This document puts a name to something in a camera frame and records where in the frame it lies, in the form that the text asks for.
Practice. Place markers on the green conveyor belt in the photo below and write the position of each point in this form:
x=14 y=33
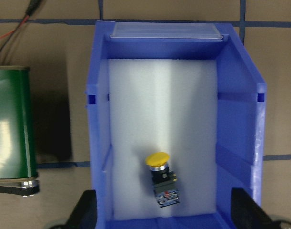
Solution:
x=18 y=173

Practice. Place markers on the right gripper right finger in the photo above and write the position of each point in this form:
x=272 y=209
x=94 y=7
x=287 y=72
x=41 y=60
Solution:
x=247 y=214

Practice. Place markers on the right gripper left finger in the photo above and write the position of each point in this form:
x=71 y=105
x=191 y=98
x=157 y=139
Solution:
x=84 y=215

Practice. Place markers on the right blue plastic bin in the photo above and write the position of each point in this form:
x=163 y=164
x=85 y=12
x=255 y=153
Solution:
x=190 y=90

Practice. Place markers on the yellow push button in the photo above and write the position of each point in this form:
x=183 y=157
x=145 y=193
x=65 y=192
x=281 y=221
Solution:
x=163 y=180

